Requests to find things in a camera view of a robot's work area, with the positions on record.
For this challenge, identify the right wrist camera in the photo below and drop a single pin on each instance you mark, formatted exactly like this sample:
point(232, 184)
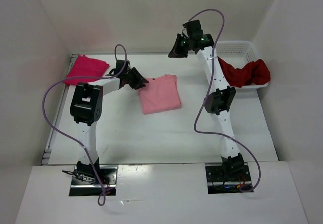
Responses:
point(193, 28)

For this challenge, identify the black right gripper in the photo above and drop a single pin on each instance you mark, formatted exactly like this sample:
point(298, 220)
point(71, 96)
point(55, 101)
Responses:
point(175, 52)

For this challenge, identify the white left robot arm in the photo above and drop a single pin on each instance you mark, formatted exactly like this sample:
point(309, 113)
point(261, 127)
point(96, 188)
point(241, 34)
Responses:
point(86, 110)

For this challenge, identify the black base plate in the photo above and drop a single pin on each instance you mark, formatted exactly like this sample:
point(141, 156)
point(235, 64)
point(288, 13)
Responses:
point(82, 185)
point(217, 183)

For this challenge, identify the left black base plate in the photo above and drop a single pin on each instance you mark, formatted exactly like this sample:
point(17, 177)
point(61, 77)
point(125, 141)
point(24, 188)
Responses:
point(82, 185)

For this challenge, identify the light pink t shirt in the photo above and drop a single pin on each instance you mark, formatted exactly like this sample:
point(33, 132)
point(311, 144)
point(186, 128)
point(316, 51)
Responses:
point(160, 94)

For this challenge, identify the white plastic basket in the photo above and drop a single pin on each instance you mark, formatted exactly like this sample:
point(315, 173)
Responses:
point(238, 54)

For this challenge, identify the dark red t shirt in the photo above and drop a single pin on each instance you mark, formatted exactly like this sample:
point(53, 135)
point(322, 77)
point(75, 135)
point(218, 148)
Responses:
point(254, 72)

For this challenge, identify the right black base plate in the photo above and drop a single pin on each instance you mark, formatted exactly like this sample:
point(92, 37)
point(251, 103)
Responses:
point(217, 183)

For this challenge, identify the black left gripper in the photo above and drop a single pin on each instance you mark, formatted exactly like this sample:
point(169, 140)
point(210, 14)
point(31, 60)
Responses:
point(140, 79)

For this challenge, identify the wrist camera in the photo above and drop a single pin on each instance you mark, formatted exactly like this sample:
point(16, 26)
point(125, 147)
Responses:
point(122, 66)
point(193, 28)

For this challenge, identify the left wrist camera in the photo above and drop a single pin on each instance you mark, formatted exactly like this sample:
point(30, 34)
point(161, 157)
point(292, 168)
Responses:
point(122, 66)

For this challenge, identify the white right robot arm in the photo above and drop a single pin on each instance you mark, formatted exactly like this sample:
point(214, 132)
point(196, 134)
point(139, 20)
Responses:
point(218, 98)

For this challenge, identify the magenta t shirt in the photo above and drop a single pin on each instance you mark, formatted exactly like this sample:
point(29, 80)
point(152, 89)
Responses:
point(86, 70)

